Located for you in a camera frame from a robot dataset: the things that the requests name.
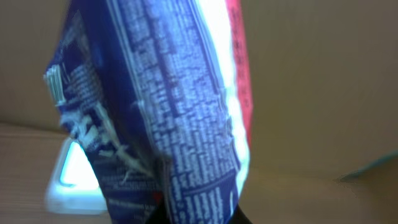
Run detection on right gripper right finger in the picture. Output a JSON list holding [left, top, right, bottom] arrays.
[[229, 205, 252, 224]]

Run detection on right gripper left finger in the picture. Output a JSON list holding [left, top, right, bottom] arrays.
[[146, 199, 171, 224]]

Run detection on purple pad package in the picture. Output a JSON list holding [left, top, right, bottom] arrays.
[[44, 0, 252, 223]]

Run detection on teal snack packet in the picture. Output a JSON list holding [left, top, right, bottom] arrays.
[[339, 151, 397, 183]]

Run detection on white barcode scanner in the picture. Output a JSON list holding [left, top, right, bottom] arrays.
[[44, 138, 107, 215]]

